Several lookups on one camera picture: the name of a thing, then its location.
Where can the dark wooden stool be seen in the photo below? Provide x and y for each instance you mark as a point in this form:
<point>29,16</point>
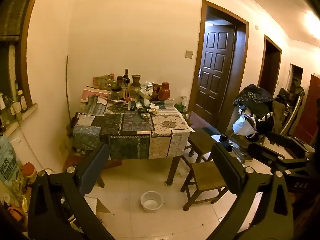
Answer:
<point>200,140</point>

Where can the orange-capped bottle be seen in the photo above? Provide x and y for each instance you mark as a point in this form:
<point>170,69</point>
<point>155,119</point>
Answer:
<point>30,170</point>

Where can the light switch plate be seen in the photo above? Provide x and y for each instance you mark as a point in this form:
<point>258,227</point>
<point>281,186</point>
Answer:
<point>189,54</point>

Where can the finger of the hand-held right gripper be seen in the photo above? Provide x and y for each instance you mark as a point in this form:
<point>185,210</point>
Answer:
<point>270,156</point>
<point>290,142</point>

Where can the coat stand with brown clothes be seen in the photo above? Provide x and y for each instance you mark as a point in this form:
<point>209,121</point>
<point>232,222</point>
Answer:
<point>287,105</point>

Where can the dark wine bottle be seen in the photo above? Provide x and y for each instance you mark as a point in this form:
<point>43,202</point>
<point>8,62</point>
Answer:
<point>126,76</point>

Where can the blue printed bag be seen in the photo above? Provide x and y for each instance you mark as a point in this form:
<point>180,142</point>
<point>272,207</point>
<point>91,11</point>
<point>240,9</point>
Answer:
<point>8,162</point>

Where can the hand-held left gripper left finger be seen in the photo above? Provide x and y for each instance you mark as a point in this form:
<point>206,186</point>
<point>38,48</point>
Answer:
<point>96,170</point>

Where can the thin wooden stick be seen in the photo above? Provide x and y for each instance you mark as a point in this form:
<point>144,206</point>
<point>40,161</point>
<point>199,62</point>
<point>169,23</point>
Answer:
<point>67,87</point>

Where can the brown labelled bottle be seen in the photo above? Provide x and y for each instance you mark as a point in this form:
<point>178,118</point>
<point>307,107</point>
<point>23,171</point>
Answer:
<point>23,103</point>

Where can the patterned flat cushion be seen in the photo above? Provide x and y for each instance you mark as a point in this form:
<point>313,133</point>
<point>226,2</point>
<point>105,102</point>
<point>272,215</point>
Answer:
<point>103,80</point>

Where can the brown window frame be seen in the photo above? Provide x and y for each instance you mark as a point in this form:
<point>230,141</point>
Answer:
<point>25,55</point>

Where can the red floor mat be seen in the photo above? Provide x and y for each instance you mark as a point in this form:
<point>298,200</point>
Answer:
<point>75,160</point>

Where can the light wooden stool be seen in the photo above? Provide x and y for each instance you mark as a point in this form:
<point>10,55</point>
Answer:
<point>205,175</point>

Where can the tall glass jar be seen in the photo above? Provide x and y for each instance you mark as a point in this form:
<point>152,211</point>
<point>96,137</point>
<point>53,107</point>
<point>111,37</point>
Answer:
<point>184,100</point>

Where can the woven window blind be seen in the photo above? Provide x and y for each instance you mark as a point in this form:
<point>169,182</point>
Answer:
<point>15,10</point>

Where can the brown door frame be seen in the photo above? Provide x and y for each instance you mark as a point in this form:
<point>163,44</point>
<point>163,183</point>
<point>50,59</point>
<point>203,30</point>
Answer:
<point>241,67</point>
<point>261,65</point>

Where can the cardboard sheet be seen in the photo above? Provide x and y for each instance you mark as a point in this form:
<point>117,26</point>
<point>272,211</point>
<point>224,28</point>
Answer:
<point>100,206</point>

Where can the white small box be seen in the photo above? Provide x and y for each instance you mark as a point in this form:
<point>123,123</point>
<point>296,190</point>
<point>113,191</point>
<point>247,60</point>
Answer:
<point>154,107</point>

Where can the white-capped bottle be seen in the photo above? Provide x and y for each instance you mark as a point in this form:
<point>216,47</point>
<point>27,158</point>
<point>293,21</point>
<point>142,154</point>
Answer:
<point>3,110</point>

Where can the clear glass liquor bottle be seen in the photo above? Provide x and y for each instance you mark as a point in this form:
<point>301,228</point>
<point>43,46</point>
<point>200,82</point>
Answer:
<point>124,87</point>

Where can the brown ceramic vase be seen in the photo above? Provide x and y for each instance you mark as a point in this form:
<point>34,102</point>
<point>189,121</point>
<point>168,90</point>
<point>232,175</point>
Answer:
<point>136,80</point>

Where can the red thermos jug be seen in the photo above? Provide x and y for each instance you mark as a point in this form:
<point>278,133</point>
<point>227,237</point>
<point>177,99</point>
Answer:
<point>164,91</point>

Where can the heap of wrappers and packets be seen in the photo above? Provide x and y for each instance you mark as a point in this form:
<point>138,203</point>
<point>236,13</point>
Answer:
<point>140,106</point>

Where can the wooden dining table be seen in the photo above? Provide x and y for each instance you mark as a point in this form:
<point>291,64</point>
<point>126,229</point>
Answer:
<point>175,170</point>

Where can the white plastic bowl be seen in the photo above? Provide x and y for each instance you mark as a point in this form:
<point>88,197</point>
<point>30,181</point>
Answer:
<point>151,202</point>

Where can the white hanging bag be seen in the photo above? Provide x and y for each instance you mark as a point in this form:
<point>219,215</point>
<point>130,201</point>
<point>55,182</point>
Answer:
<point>241,127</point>

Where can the pink patterned cloth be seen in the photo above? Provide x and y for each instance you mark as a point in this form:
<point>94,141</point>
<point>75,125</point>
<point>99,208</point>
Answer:
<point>93,93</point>

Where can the white low table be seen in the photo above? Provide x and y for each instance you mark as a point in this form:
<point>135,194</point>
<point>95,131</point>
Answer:
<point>240,152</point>

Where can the dark lidded glass jar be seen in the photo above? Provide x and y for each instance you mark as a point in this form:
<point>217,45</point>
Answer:
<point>116,93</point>

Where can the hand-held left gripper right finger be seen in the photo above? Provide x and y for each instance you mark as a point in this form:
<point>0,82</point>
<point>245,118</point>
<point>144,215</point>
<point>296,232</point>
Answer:
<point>227,170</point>

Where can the red-brown door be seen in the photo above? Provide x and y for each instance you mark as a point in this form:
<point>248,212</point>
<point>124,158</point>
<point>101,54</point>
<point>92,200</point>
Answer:
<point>307,112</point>

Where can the brown panel door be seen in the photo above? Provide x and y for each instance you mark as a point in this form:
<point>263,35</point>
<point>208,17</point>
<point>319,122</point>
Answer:
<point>215,75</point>

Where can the table with patchwork cloth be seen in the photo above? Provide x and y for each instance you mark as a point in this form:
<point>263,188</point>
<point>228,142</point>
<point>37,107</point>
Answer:
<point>135,130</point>

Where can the green plastic wrap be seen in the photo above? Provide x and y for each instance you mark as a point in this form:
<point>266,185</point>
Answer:
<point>180,107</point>

